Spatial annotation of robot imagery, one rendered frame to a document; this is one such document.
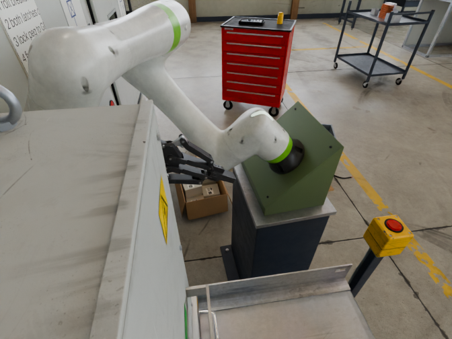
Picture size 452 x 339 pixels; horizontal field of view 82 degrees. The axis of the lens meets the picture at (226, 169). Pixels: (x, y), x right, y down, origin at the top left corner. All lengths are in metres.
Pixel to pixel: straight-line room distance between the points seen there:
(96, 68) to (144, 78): 0.43
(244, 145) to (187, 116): 0.21
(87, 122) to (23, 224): 0.12
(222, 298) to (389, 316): 1.26
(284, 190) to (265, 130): 0.24
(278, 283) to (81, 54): 0.63
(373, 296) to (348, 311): 1.09
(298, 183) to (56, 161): 0.80
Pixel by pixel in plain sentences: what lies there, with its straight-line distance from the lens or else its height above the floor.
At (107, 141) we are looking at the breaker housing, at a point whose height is 1.39.
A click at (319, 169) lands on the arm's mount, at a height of 0.94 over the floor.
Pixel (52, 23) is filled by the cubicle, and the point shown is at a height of 1.38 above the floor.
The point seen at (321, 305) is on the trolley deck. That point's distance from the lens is 0.76.
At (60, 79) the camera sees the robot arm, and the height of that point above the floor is 1.38.
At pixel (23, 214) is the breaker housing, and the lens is 0.20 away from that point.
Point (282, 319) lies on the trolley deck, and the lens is 0.72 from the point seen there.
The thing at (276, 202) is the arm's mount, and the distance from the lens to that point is 0.96.
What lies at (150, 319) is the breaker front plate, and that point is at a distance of 0.20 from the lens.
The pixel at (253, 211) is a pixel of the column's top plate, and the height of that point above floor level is 0.75.
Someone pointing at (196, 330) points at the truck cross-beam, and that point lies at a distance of 0.62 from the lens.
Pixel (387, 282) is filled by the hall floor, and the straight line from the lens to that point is 1.95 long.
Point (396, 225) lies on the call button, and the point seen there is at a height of 0.91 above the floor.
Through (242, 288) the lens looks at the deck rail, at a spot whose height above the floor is 0.87.
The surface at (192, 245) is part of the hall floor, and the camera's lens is 1.83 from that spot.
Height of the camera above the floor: 1.51
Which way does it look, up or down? 40 degrees down
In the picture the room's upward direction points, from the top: straight up
